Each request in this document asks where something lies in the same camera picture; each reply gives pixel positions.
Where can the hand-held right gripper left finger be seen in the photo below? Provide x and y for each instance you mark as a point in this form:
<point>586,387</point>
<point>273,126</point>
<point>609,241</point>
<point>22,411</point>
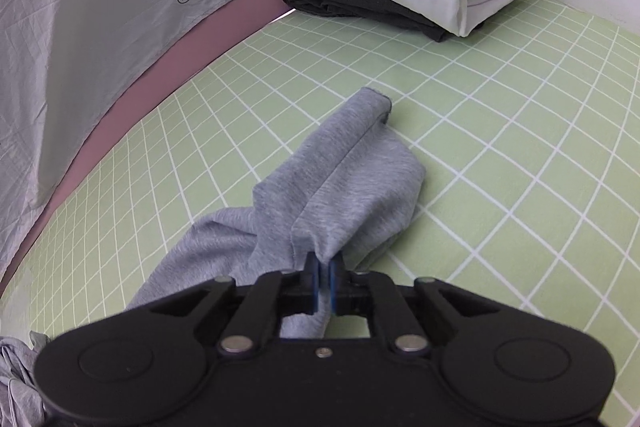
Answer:
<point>313,281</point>

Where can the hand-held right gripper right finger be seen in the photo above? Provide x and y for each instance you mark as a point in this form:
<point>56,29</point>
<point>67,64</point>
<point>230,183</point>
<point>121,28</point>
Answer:
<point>334,283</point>

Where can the green grid mat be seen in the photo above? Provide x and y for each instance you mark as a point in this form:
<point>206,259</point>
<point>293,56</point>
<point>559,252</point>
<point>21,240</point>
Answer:
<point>500,157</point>

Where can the crumpled grey cloth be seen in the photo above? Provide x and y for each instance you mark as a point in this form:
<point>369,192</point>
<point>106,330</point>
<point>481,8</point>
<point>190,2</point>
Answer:
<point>17,372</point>

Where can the grey printed bed sheet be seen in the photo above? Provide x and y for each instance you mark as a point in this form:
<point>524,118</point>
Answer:
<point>100,57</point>

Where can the grey sweatpants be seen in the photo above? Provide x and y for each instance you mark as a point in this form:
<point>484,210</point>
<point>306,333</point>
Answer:
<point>345,187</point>

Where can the pink board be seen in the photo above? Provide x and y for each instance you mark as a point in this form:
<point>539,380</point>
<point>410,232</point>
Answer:
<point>165,67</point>

